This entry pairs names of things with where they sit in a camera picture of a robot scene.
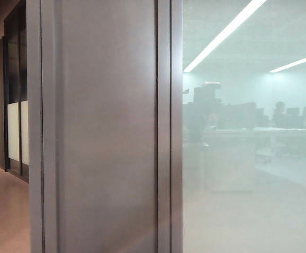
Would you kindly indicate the frosted glass partition pane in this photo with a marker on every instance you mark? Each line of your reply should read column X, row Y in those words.
column 248, row 184

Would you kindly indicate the dark framed frosted glass door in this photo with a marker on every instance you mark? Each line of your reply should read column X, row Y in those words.
column 14, row 126

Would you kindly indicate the grey metal glass frame post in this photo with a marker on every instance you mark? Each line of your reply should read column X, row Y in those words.
column 166, row 126

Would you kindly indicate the brushed grey metal wall panel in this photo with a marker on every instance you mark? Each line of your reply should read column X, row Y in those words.
column 103, row 131

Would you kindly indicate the grey metal corner post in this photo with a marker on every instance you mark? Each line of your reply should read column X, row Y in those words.
column 34, row 131

